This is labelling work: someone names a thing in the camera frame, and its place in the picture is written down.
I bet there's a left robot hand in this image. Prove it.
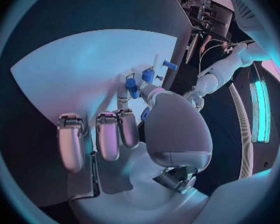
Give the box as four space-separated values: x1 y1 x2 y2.
182 89 206 114

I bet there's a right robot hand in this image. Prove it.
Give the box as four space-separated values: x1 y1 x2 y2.
56 74 214 224

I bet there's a white task board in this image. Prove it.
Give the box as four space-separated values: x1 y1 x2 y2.
9 28 179 123

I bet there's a blue cylinder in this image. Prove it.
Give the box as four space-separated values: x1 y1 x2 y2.
162 59 179 70

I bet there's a glowing light bar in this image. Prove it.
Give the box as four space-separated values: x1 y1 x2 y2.
249 79 272 145

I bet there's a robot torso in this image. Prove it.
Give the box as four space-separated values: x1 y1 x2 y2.
228 59 280 180

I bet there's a metal equipment rack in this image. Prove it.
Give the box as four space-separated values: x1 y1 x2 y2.
174 0 236 64

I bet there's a white cable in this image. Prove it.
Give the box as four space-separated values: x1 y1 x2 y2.
198 39 256 74

